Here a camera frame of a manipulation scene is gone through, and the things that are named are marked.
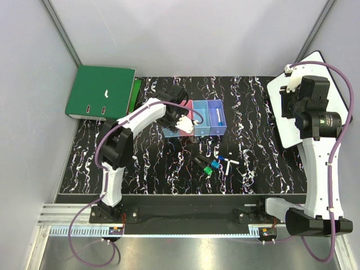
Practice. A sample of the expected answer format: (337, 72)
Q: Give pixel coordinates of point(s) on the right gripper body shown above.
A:
(287, 102)

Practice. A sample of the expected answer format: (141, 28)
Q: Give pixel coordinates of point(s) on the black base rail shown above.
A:
(171, 215)

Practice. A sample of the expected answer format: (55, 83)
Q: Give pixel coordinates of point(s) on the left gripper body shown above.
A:
(170, 120)

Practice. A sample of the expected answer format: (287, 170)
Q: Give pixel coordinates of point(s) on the black cap white pen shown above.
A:
(229, 162)

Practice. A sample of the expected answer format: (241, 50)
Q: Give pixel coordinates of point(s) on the blue tip white pen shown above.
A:
(223, 158)

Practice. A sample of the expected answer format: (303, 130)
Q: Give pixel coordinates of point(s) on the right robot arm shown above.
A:
(303, 120)

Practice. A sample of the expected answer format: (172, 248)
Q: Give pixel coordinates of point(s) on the blue cap black highlighter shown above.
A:
(211, 162)

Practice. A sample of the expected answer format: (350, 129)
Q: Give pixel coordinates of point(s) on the pink drawer box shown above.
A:
(190, 115)

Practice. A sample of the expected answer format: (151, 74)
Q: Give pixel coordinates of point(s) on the white whiteboard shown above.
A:
(286, 84)

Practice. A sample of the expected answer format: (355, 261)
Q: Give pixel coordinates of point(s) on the green ring binder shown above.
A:
(100, 93)

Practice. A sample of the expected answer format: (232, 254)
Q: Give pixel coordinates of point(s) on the green cap black highlighter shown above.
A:
(205, 168)

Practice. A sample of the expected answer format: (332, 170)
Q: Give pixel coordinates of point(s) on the blue capped white marker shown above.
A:
(219, 117)

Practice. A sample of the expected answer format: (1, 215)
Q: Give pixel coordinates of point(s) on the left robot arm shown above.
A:
(116, 146)

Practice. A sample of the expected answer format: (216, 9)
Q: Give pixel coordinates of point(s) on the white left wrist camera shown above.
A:
(186, 124)

